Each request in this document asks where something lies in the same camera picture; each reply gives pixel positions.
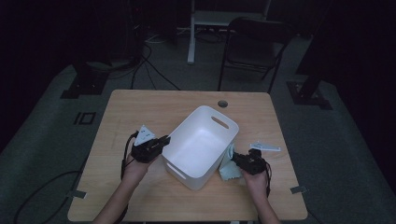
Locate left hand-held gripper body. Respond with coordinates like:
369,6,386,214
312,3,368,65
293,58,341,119
130,124,163,164

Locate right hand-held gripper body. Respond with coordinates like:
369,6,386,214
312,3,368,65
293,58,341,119
239,142,282,176

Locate light blue cloth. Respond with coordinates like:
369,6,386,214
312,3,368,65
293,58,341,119
219,143,244,182

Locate white plastic basket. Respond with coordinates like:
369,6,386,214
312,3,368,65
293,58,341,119
161,105,240,191

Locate person's right hand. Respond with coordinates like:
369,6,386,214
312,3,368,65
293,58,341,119
240,168,271,201

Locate person's left hand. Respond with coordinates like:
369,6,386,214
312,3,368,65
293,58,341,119
121,153,156,185

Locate black stand base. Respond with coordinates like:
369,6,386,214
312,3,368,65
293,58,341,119
60,60,110,100
286,71,333,110

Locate black folding chair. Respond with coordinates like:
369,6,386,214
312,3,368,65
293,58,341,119
217,17,295,94

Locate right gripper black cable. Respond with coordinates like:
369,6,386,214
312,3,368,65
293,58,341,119
262,161,273,199

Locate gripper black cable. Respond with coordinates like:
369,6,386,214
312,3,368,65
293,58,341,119
13,130,140,224
262,161,273,199

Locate black floor cables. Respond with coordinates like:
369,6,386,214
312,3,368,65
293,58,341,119
130,43,181,91

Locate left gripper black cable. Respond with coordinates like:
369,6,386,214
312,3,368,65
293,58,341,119
13,130,140,224

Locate white metal desk frame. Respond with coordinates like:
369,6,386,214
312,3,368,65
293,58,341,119
186,0,272,65

